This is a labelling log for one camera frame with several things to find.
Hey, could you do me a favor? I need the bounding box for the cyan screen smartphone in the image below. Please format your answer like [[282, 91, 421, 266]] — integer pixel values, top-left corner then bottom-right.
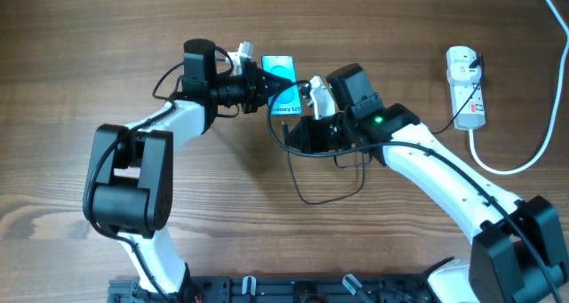
[[260, 54, 303, 117]]

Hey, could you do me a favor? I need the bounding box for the black usb charging cable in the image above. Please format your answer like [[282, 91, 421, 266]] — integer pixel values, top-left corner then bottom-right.
[[280, 53, 486, 205]]

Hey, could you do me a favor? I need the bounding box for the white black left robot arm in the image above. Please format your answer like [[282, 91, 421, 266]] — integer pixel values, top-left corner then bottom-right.
[[83, 38, 293, 302]]

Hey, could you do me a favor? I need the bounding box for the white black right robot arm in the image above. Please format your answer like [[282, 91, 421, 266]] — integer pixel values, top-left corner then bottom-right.
[[285, 63, 568, 302]]

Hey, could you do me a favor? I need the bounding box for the white usb charger plug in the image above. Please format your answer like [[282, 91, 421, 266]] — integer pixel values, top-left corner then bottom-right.
[[446, 61, 482, 86]]

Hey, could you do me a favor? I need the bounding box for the white power strip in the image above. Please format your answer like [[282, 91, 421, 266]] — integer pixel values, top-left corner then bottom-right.
[[446, 45, 485, 131]]

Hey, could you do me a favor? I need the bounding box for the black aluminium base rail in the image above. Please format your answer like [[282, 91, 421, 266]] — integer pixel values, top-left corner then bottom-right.
[[107, 274, 428, 303]]

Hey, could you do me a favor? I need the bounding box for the white power strip cord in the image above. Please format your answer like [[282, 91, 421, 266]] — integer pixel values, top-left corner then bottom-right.
[[467, 0, 569, 176]]

